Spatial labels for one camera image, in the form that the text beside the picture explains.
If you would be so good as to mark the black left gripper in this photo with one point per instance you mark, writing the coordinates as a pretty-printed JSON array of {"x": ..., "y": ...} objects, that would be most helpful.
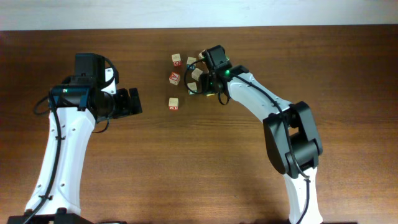
[{"x": 124, "y": 109}]

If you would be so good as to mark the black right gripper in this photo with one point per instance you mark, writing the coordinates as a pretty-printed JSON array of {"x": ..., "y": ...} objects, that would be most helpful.
[{"x": 204, "y": 82}]

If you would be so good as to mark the wooden block green V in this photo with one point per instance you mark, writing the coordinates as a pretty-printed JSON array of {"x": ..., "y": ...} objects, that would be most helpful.
[{"x": 192, "y": 88}]

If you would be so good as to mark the wooden block red bottom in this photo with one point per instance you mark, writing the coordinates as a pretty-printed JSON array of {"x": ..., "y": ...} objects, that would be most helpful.
[{"x": 173, "y": 103}]

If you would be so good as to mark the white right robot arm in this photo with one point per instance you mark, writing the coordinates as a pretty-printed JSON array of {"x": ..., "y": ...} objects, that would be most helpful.
[{"x": 292, "y": 139}]

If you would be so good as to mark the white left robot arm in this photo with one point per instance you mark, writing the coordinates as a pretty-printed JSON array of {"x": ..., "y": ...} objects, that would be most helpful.
[{"x": 81, "y": 101}]

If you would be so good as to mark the plain wooden block blue side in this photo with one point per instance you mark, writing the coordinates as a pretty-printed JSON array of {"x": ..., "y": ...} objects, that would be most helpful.
[{"x": 196, "y": 73}]

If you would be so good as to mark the wooden block red print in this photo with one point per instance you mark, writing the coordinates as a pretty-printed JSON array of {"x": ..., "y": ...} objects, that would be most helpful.
[{"x": 202, "y": 56}]

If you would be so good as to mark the wooden block blue letters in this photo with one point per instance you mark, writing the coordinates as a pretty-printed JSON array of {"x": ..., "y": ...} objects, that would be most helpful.
[{"x": 191, "y": 63}]

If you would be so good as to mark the wooden block red V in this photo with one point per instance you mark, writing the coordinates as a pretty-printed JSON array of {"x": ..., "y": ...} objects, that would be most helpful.
[{"x": 174, "y": 78}]

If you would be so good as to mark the wooden block red G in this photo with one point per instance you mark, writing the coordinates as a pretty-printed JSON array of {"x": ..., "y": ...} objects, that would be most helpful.
[{"x": 176, "y": 60}]

